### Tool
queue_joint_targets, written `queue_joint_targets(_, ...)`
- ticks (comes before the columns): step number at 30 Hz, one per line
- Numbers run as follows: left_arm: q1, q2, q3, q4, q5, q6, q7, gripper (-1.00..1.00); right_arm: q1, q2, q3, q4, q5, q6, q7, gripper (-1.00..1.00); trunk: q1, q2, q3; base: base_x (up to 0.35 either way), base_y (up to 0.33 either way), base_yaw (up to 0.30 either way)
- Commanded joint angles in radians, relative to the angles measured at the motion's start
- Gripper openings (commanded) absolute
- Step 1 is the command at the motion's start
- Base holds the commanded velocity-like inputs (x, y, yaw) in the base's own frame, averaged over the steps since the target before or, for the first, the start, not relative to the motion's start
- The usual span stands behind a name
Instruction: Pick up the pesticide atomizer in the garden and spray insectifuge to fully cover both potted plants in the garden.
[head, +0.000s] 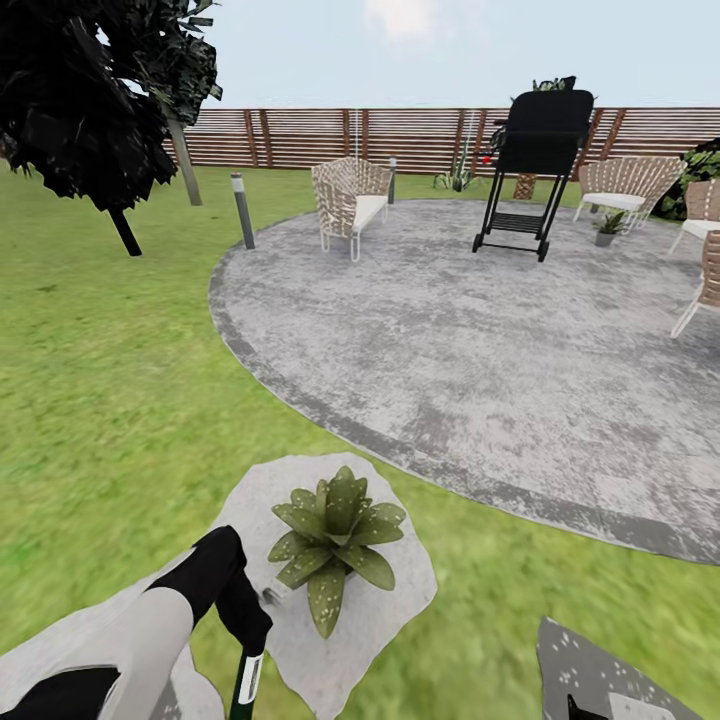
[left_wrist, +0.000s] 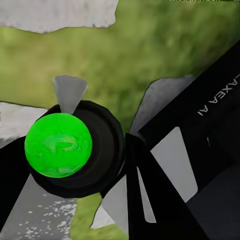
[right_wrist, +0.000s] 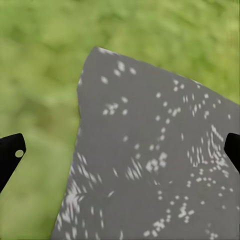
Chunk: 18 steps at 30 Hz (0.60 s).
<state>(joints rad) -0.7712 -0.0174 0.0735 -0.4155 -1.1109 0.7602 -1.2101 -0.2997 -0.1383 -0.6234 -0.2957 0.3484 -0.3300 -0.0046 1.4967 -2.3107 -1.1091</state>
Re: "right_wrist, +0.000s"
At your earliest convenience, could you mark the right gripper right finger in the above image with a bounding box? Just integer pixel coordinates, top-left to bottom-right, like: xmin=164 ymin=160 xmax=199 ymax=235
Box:
xmin=224 ymin=132 xmax=240 ymax=173

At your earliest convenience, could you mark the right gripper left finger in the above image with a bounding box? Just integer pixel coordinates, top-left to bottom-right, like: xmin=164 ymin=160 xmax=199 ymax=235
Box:
xmin=0 ymin=133 xmax=26 ymax=193

